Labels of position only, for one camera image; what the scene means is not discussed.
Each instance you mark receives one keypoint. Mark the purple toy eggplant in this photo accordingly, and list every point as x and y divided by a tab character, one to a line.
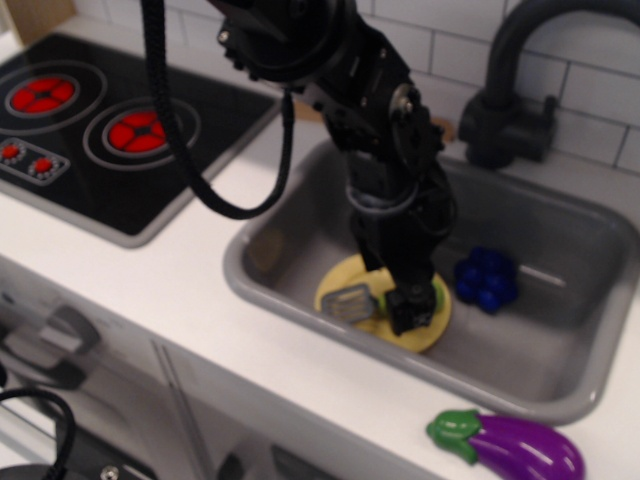
510	447

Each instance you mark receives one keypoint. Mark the grey sink basin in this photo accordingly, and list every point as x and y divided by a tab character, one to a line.
546	356

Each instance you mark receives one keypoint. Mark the wooden block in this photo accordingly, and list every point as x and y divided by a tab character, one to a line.
306	113

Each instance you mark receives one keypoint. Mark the grey oven door handle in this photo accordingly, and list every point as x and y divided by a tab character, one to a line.
36	362

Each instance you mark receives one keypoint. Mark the yellow plate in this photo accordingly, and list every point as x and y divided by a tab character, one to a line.
352	270

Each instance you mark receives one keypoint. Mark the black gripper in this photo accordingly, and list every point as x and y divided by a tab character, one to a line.
400	236

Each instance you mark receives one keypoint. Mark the blue toy grapes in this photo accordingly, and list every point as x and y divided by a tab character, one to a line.
486	278

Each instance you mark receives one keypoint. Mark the grey oven knob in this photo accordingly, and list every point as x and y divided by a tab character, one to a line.
69	330

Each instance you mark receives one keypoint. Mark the black faucet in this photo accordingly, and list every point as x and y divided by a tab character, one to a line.
495	124

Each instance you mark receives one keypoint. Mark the wooden side panel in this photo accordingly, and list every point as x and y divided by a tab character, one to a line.
31	20

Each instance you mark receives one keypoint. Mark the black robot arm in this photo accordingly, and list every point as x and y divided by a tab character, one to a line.
326	55

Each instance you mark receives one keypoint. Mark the green handled grey spatula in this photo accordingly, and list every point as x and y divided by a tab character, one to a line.
362	301

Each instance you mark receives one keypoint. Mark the black toy stove top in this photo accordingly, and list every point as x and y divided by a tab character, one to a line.
80	139

